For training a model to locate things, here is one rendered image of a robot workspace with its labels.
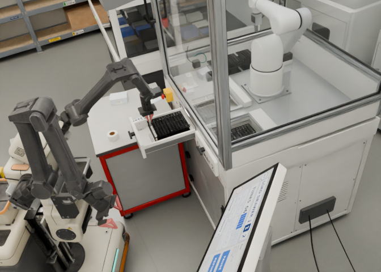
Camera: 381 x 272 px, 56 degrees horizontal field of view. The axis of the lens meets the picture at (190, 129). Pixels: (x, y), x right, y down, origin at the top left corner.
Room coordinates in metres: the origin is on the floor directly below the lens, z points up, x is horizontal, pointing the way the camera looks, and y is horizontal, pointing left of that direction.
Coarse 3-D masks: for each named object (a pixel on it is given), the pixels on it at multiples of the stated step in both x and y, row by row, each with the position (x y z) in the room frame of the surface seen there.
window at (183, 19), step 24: (168, 0) 1.85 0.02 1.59; (192, 0) 1.49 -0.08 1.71; (168, 24) 1.93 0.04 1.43; (192, 24) 1.52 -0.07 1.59; (168, 48) 2.01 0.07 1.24; (192, 48) 1.56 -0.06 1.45; (168, 72) 2.11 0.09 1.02; (192, 72) 1.60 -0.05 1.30; (192, 96) 1.65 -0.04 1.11; (216, 144) 1.35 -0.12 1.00
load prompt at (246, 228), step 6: (264, 180) 0.94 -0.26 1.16; (264, 186) 0.90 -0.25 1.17; (258, 192) 0.89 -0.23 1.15; (258, 198) 0.85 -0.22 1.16; (252, 204) 0.85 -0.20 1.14; (258, 204) 0.82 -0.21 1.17; (252, 210) 0.81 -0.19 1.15; (252, 216) 0.77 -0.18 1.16; (246, 222) 0.77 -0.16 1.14; (252, 222) 0.74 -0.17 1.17; (246, 228) 0.73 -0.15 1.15; (246, 234) 0.70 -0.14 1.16; (240, 240) 0.69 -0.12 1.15
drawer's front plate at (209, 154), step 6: (198, 132) 1.56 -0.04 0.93; (198, 138) 1.52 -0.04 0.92; (198, 144) 1.53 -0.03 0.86; (204, 144) 1.44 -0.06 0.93; (204, 156) 1.45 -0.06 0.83; (210, 156) 1.35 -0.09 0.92; (210, 162) 1.36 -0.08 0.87; (216, 162) 1.30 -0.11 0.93; (216, 168) 1.30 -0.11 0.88; (216, 174) 1.30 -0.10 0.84
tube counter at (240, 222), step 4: (244, 208) 0.86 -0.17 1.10; (248, 208) 0.84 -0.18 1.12; (244, 212) 0.83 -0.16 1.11; (240, 216) 0.83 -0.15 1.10; (244, 216) 0.81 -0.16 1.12; (240, 220) 0.80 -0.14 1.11; (240, 224) 0.78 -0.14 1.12; (236, 228) 0.77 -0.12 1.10; (240, 228) 0.76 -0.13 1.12; (236, 232) 0.75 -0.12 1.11; (232, 236) 0.75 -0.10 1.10; (236, 236) 0.73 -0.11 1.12; (232, 240) 0.72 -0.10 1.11; (236, 240) 0.71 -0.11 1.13; (232, 244) 0.70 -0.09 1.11
